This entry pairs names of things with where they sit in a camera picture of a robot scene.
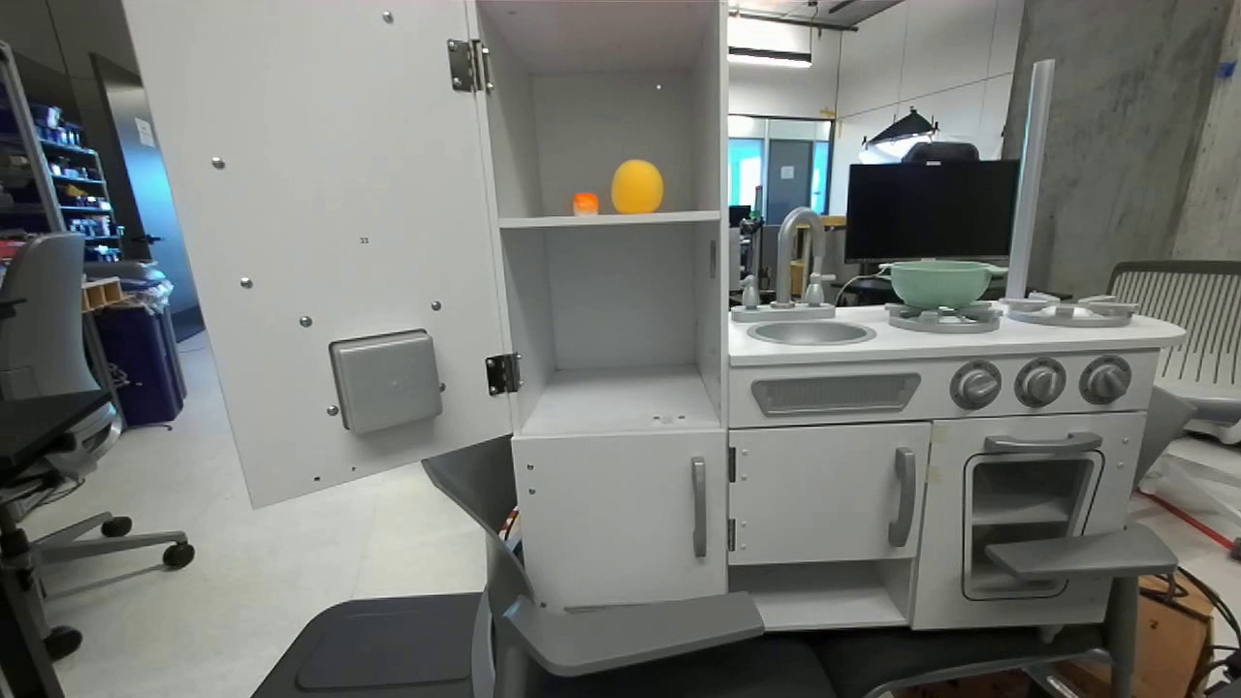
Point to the storage shelf rack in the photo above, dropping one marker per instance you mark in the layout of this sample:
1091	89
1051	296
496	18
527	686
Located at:
71	166

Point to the white narrow cabinet door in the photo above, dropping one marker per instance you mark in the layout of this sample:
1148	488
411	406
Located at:
593	517

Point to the grey sink basin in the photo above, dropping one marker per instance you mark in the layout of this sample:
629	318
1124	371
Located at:
809	332

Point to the white wide cabinet door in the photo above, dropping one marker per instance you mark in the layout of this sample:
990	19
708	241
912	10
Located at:
800	488

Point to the white toy kitchen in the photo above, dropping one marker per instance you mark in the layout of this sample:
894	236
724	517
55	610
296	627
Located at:
605	322

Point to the grey oven door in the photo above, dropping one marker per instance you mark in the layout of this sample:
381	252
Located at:
1087	548

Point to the grey burner grate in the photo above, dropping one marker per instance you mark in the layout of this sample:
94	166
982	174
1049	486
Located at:
1071	310
930	318

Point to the blue suitcase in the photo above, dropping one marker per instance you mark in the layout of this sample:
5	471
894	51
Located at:
137	363

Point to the white mesh chair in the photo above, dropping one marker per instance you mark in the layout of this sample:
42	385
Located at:
1189	322

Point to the grey office chair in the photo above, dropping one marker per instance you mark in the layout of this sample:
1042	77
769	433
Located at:
42	322

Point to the grey flat board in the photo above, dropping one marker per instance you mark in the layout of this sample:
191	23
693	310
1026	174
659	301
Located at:
623	632

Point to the yellow toy lemon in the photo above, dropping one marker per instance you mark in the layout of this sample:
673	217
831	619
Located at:
636	188

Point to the grey toy faucet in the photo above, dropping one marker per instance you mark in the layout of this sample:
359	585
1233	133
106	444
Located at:
786	257

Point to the black computer monitor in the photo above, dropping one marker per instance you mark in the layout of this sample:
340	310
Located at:
930	205

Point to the green toy bowl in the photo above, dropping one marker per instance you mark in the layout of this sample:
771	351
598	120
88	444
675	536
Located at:
942	287

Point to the grey stove knob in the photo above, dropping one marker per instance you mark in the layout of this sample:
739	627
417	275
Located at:
1101	376
1042	382
973	385

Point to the small orange toy fruit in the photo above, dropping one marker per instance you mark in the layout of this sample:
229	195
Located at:
585	203

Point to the pale vertical post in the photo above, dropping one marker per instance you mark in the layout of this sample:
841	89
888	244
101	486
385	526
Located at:
1027	181

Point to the dark grey seat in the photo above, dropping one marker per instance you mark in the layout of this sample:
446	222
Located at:
373	646

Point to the white tall cupboard door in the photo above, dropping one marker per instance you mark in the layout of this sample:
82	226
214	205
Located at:
257	195

